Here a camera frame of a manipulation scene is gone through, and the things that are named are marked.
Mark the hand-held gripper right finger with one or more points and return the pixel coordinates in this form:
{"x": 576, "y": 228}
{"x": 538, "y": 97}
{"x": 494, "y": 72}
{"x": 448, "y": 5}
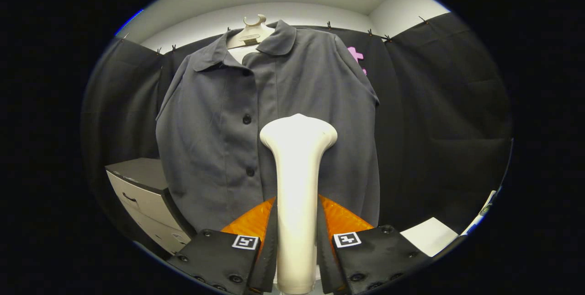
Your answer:
{"x": 325, "y": 258}

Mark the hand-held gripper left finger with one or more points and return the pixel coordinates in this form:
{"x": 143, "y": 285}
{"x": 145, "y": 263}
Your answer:
{"x": 268, "y": 258}

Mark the grey button-up shirt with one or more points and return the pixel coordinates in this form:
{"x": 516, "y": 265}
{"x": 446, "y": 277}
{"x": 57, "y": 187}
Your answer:
{"x": 205, "y": 148}

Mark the grey drawer cabinet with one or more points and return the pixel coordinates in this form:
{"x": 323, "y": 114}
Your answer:
{"x": 141, "y": 194}

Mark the white power strip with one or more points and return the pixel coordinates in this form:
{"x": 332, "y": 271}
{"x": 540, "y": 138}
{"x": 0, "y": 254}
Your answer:
{"x": 484, "y": 210}

